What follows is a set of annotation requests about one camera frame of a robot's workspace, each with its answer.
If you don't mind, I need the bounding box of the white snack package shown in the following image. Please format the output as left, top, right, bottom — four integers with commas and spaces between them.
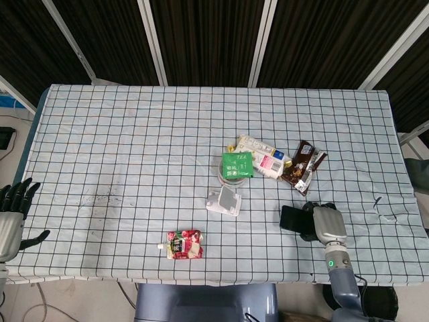
236, 134, 292, 180

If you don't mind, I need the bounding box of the green tea packet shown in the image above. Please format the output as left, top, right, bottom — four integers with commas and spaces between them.
221, 152, 254, 179

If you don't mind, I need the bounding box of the brown chocolate wrapper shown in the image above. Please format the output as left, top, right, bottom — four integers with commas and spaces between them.
280, 140, 328, 197

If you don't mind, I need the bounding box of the light blue checkered tablecloth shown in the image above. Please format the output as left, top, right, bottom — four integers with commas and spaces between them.
6, 83, 420, 286

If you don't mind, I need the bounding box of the blue box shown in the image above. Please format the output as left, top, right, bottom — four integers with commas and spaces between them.
0, 93, 19, 109

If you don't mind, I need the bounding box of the dark green object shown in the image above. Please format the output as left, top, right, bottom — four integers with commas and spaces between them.
404, 156, 429, 189

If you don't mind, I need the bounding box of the white partition frame post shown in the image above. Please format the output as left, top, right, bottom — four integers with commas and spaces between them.
0, 75, 38, 113
361, 0, 429, 90
247, 0, 279, 87
42, 0, 98, 82
137, 0, 168, 85

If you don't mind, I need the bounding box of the black smartphone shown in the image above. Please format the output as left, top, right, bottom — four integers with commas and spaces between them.
280, 205, 316, 235

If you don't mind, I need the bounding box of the clear plastic jar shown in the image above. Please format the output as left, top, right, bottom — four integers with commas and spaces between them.
217, 160, 249, 188

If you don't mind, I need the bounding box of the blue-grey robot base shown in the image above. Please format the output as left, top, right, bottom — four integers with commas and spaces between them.
135, 284, 279, 322

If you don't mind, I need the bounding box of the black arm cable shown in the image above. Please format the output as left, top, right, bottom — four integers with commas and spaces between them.
354, 274, 370, 303

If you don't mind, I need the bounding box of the dark slatted partition panel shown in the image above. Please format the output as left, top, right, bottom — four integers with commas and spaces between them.
53, 0, 160, 87
0, 0, 91, 105
149, 0, 265, 87
257, 0, 426, 90
373, 9, 429, 133

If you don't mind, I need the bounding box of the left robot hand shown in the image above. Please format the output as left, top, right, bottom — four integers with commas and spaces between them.
0, 178, 51, 263

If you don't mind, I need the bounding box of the white phone stand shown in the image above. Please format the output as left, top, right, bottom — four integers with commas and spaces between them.
205, 186, 242, 218

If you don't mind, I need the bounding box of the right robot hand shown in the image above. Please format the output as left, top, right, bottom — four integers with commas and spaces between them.
300, 201, 348, 245

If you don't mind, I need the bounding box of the white metal frame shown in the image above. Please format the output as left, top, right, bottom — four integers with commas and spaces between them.
398, 120, 429, 158

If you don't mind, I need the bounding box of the black floor object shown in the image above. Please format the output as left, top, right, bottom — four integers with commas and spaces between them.
321, 284, 398, 322

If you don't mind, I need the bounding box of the beige floor cable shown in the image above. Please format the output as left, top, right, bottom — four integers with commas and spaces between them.
9, 283, 50, 322

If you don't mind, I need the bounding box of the red jelly drink pouch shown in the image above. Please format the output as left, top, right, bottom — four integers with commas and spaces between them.
157, 229, 205, 261

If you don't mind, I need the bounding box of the grey floor cable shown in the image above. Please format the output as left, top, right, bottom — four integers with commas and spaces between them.
117, 282, 137, 308

